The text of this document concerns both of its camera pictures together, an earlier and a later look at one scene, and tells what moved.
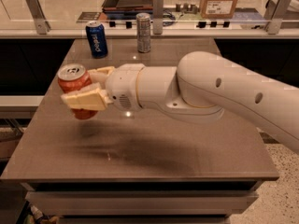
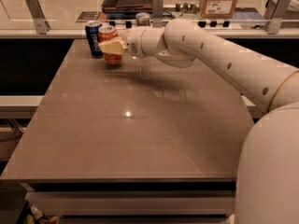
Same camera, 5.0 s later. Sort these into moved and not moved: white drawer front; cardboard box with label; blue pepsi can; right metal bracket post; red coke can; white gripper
Moved: red coke can; white gripper
Not moved: right metal bracket post; cardboard box with label; white drawer front; blue pepsi can
